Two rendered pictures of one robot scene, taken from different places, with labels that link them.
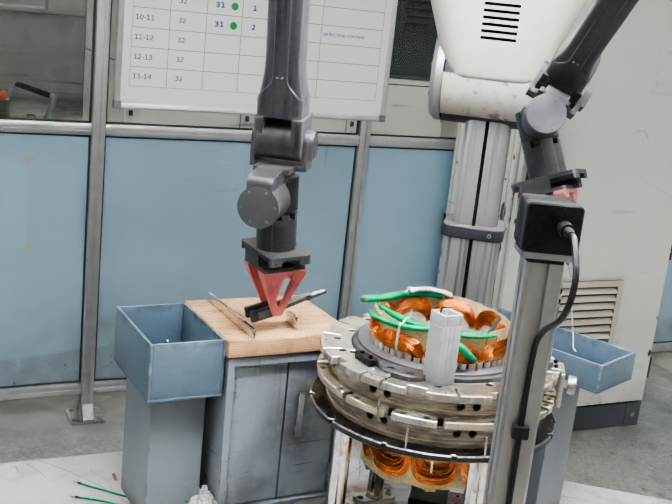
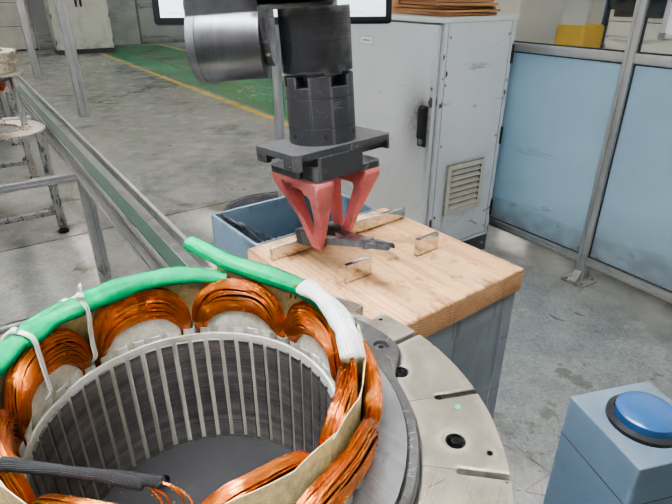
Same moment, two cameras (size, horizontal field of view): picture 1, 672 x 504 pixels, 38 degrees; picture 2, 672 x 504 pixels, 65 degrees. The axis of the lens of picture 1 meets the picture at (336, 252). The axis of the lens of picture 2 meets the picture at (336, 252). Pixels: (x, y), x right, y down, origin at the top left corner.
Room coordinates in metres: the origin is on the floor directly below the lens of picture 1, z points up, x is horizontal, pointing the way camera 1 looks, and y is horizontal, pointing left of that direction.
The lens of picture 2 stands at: (1.28, -0.36, 1.30)
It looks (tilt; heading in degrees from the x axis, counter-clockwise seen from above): 26 degrees down; 82
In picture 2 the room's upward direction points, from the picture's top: straight up
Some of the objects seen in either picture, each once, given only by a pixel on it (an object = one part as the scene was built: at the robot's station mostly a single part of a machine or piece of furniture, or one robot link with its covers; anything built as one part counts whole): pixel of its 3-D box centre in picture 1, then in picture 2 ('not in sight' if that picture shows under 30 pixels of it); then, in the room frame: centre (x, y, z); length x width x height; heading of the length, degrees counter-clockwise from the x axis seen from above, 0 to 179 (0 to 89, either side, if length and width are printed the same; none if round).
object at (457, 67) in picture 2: not in sight; (401, 131); (2.06, 2.48, 0.60); 1.02 x 0.55 x 1.20; 116
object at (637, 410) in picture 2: not in sight; (647, 413); (1.54, -0.12, 1.04); 0.04 x 0.04 x 0.01
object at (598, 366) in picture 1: (533, 418); not in sight; (1.45, -0.34, 0.92); 0.25 x 0.11 x 0.28; 48
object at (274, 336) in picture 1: (267, 323); (380, 268); (1.39, 0.09, 1.05); 0.20 x 0.19 x 0.02; 119
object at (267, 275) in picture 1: (274, 281); (325, 196); (1.34, 0.08, 1.14); 0.07 x 0.07 x 0.09; 30
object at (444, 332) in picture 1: (443, 347); not in sight; (1.12, -0.14, 1.14); 0.03 x 0.03 x 0.09; 33
